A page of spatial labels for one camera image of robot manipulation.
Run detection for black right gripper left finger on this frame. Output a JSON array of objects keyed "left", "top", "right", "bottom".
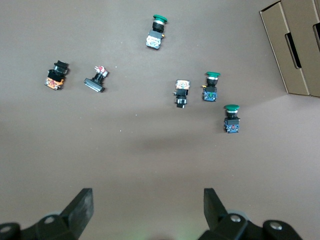
[{"left": 0, "top": 187, "right": 95, "bottom": 240}]

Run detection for brown cardboard box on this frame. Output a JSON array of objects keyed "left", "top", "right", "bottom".
[{"left": 259, "top": 0, "right": 320, "bottom": 98}]

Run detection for black square indicator red terminals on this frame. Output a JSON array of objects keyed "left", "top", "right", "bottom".
[{"left": 83, "top": 65, "right": 109, "bottom": 94}]

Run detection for green mushroom push button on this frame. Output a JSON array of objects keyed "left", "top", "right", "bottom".
[
  {"left": 201, "top": 71, "right": 221, "bottom": 102},
  {"left": 145, "top": 14, "right": 169, "bottom": 50},
  {"left": 223, "top": 104, "right": 241, "bottom": 134}
]

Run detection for black selector switch orange block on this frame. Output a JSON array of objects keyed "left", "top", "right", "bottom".
[
  {"left": 172, "top": 79, "right": 191, "bottom": 109},
  {"left": 44, "top": 59, "right": 70, "bottom": 91}
]

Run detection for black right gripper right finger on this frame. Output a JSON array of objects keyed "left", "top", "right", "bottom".
[{"left": 197, "top": 187, "right": 304, "bottom": 240}]

